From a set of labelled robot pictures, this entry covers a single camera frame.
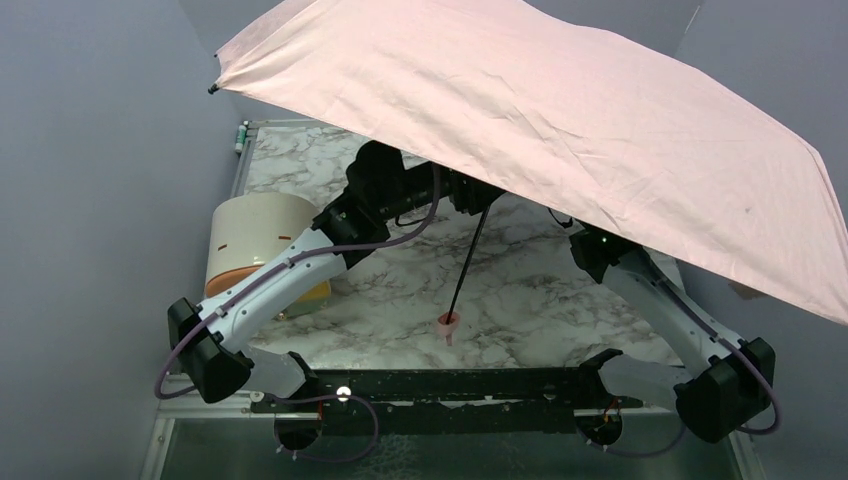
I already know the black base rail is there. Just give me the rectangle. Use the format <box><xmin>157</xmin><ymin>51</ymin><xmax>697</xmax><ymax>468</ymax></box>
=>
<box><xmin>250</xmin><ymin>367</ymin><xmax>615</xmax><ymax>436</ymax></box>

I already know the pink folding umbrella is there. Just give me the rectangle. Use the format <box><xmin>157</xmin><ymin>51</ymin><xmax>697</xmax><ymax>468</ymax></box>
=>
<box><xmin>215</xmin><ymin>1</ymin><xmax>847</xmax><ymax>324</ymax></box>

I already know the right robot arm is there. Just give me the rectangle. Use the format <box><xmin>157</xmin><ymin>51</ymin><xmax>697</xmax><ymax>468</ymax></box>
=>
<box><xmin>569</xmin><ymin>225</ymin><xmax>782</xmax><ymax>443</ymax></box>

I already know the green white marker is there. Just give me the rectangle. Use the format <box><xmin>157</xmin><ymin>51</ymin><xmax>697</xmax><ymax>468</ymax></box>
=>
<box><xmin>234</xmin><ymin>124</ymin><xmax>248</xmax><ymax>155</ymax></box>

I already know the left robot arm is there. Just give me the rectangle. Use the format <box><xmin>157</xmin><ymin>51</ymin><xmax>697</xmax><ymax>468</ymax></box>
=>
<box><xmin>167</xmin><ymin>140</ymin><xmax>504</xmax><ymax>404</ymax></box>

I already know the cream cylindrical umbrella bin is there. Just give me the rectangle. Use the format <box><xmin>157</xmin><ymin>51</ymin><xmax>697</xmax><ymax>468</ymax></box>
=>
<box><xmin>204</xmin><ymin>192</ymin><xmax>319</xmax><ymax>298</ymax></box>

